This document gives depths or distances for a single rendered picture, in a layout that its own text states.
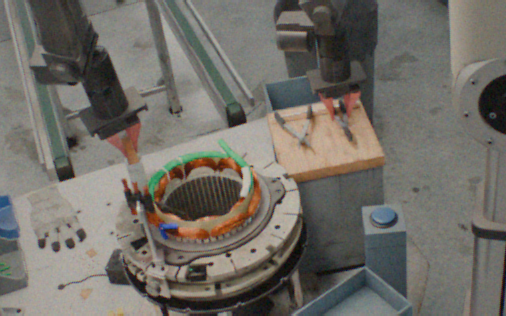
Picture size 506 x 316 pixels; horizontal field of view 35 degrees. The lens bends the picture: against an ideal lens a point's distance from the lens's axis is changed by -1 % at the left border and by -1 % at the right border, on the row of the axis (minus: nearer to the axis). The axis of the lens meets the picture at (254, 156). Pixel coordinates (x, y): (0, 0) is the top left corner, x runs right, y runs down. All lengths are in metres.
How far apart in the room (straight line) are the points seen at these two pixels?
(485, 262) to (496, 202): 0.12
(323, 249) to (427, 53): 2.23
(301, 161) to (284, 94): 0.28
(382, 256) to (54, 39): 0.68
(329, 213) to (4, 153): 2.28
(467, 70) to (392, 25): 3.01
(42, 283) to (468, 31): 1.17
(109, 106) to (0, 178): 2.25
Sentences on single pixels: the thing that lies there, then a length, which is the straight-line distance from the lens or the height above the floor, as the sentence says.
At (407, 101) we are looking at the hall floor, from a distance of 3.48.
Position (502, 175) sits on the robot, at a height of 1.27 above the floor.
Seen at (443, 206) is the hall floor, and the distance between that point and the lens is 2.98.
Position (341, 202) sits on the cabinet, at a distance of 1.57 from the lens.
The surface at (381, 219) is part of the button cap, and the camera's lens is 1.43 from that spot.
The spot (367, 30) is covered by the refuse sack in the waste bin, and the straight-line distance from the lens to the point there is 2.98.
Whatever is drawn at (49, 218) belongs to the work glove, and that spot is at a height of 0.80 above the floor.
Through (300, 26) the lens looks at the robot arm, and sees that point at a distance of 1.47.
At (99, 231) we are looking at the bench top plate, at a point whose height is 0.78.
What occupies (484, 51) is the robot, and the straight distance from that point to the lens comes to 0.98.
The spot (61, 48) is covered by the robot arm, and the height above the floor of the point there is 1.47.
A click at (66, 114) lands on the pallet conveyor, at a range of 3.49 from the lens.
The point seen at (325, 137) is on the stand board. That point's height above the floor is 1.07.
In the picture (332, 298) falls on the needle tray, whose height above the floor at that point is 1.05.
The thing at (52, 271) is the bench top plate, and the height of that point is 0.78.
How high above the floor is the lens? 2.03
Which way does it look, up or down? 38 degrees down
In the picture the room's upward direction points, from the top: 10 degrees counter-clockwise
